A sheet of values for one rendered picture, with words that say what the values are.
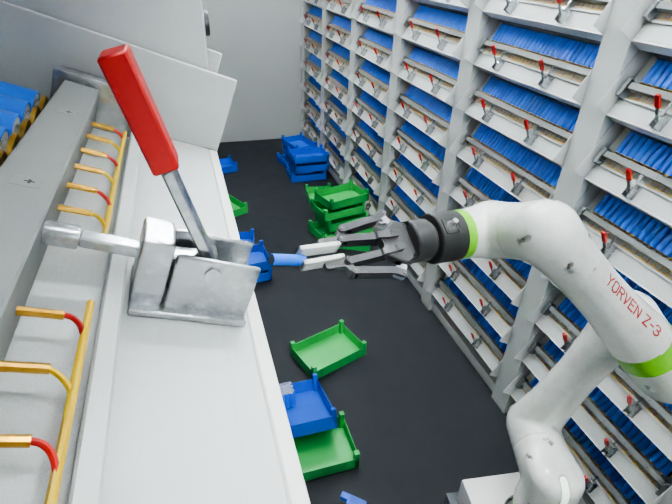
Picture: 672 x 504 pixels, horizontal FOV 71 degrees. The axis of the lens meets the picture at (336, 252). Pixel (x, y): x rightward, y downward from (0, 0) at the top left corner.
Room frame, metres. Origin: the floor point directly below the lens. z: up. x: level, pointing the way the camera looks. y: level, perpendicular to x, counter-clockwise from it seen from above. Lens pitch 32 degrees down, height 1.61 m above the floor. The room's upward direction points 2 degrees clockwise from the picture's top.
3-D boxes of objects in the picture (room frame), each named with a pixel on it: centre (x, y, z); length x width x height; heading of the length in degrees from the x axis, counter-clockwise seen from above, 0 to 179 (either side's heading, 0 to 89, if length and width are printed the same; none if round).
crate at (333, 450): (1.10, 0.06, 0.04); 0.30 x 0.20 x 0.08; 108
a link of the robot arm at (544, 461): (0.69, -0.54, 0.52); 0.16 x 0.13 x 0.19; 178
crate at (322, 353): (1.63, 0.02, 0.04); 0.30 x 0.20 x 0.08; 127
